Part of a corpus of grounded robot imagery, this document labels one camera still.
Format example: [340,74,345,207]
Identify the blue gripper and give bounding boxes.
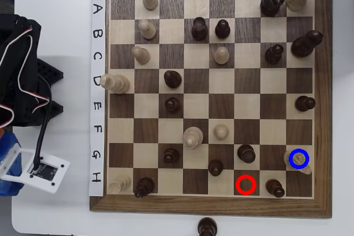
[0,133,25,197]

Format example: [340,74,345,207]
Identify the light wooden knight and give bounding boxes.
[284,149,313,175]

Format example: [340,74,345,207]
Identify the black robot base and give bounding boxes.
[37,58,64,122]

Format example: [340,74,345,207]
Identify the dark wooden chess piece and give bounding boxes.
[197,217,218,236]

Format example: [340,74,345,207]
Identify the light wooden rook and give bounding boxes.
[108,174,132,195]

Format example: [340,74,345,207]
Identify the light wooden bishop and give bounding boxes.
[99,73,130,95]

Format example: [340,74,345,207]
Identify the dark wooden king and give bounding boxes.
[134,176,155,200]

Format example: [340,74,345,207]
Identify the white letter label strip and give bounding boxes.
[88,0,106,197]

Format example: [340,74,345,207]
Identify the dark wooden pawn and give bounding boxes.
[265,179,285,199]
[163,70,183,89]
[207,159,224,177]
[264,44,285,65]
[162,148,180,164]
[164,97,182,114]
[215,19,231,39]
[294,95,316,112]

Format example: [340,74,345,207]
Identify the light wooden king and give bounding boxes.
[183,126,205,150]

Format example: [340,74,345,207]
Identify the dark pawn at B4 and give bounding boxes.
[191,16,209,41]

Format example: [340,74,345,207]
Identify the dark pawn at G6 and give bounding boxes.
[237,144,257,164]

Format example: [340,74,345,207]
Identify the dark wooden knight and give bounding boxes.
[259,0,289,18]

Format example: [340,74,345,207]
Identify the dark wooden bishop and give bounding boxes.
[290,30,324,58]

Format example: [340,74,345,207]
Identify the wooden chess board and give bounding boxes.
[90,0,332,219]

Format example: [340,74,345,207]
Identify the red white black servo cable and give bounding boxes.
[16,35,52,114]
[0,25,34,65]
[0,104,14,128]

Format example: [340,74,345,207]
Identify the black camera cable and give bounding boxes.
[32,75,53,173]

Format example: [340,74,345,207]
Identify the white camera mount with board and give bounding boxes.
[0,144,70,195]

